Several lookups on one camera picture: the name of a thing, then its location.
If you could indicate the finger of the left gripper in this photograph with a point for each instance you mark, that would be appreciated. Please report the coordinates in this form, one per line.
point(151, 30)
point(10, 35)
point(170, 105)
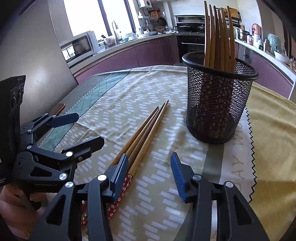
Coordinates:
point(84, 150)
point(57, 121)

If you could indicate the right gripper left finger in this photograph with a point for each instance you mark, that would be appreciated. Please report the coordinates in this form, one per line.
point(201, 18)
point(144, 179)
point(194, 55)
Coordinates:
point(62, 218)

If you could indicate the wooden chopstick red handle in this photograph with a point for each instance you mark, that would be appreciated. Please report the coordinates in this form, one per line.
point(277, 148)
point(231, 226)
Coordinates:
point(137, 156)

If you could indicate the left hand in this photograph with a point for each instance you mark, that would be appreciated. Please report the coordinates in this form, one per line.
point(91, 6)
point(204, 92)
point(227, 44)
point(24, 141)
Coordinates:
point(20, 219)

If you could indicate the white microwave oven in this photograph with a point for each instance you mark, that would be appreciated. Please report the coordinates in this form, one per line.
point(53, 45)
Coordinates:
point(79, 47)

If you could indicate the purple kitchen cabinets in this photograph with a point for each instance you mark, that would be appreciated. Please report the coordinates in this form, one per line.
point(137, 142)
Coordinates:
point(163, 50)

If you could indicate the patterned beige tablecloth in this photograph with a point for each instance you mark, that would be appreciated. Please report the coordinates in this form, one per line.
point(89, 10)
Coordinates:
point(114, 106)

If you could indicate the teal appliance on counter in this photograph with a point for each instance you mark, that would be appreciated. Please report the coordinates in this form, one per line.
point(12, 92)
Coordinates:
point(276, 44)

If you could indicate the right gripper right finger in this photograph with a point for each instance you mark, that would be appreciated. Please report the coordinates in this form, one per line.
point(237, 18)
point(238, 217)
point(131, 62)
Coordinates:
point(236, 220)

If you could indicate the steel pot on counter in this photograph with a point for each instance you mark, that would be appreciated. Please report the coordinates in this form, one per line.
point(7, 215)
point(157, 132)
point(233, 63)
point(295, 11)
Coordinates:
point(241, 34)

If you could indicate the built-in black oven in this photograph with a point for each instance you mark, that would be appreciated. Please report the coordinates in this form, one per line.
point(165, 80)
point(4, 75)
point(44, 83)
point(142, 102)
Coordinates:
point(190, 33)

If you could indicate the black mesh utensil holder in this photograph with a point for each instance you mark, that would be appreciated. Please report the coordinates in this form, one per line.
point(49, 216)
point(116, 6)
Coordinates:
point(216, 99)

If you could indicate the yellow cloth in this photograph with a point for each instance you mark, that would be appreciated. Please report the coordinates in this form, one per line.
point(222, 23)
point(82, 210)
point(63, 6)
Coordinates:
point(272, 118)

